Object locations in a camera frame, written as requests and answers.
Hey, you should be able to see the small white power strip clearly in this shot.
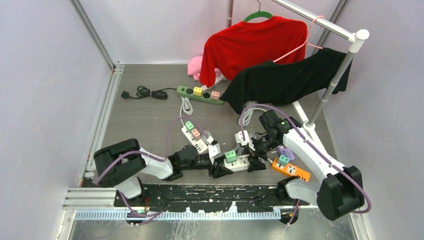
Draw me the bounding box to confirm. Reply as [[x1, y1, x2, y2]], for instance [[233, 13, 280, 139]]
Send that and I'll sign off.
[[224, 154, 250, 172]]

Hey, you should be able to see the small strip grey cable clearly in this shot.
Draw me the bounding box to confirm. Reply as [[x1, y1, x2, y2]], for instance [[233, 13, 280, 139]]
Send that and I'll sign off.
[[202, 129, 216, 145]]

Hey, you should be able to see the pink cloth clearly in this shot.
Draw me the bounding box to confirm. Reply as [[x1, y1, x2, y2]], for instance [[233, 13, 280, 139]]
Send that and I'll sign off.
[[187, 53, 224, 81]]

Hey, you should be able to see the yellow plug on green strip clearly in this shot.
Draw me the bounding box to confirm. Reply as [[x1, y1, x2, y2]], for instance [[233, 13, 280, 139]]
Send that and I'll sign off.
[[193, 87, 203, 97]]

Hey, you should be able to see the red t-shirt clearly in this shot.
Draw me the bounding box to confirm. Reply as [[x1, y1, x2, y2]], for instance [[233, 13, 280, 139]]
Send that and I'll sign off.
[[199, 16, 308, 87]]

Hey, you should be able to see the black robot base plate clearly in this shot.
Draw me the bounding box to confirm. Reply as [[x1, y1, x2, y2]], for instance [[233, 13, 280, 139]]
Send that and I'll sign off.
[[113, 184, 296, 213]]

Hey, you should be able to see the metal clothes rack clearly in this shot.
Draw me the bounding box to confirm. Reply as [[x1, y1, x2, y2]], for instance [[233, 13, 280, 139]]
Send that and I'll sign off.
[[226, 0, 371, 133]]

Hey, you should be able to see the orange power strip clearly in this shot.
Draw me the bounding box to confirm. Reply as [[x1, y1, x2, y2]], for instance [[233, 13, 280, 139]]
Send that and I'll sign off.
[[271, 158, 311, 182]]

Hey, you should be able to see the purple strip white cable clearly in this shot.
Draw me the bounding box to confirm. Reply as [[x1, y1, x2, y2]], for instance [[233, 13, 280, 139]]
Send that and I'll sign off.
[[238, 100, 268, 128]]

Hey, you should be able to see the black t-shirt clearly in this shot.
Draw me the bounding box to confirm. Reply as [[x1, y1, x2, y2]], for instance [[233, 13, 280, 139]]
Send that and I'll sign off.
[[220, 48, 346, 115]]

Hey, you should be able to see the green hanger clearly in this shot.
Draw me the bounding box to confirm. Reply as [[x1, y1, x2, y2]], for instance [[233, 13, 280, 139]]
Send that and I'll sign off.
[[243, 0, 273, 22]]

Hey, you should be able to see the green plug on large strip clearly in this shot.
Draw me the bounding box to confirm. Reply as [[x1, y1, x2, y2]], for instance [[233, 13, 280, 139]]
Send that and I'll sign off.
[[184, 121, 195, 132]]

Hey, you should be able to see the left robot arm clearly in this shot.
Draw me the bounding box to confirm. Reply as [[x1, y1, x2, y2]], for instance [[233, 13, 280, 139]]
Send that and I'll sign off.
[[93, 138, 234, 207]]

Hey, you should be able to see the large strip white cable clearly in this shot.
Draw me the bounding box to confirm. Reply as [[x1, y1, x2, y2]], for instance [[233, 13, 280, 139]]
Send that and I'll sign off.
[[179, 96, 195, 128]]

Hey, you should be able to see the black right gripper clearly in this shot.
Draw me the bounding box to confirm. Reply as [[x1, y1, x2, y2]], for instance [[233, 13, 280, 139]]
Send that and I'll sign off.
[[243, 133, 281, 173]]

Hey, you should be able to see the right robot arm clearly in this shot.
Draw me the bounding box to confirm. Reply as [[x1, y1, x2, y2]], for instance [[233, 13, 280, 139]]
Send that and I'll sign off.
[[234, 108, 371, 221]]

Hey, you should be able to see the large white power strip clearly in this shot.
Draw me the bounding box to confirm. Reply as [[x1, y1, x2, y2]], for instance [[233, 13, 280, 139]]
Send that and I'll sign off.
[[181, 126, 208, 154]]

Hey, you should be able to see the purple power strip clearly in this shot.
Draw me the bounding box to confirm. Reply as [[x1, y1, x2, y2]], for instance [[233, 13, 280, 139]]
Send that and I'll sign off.
[[276, 145, 296, 161]]

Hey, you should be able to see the black power cable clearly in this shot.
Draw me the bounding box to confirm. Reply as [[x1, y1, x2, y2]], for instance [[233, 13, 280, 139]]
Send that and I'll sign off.
[[120, 86, 178, 101]]

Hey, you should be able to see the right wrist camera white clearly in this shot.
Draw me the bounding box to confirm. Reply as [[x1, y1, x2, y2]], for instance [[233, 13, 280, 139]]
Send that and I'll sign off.
[[234, 130, 255, 151]]

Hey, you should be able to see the pink hanger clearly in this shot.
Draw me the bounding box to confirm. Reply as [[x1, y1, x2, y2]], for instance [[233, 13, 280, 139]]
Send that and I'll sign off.
[[273, 15, 325, 63]]

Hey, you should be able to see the pink plug on large strip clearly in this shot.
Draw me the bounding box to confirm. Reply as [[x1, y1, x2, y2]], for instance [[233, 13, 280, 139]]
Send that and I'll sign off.
[[191, 128, 202, 141]]

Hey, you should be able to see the green power strip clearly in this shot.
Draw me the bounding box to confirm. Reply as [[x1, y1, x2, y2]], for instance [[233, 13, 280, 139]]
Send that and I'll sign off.
[[176, 85, 224, 106]]

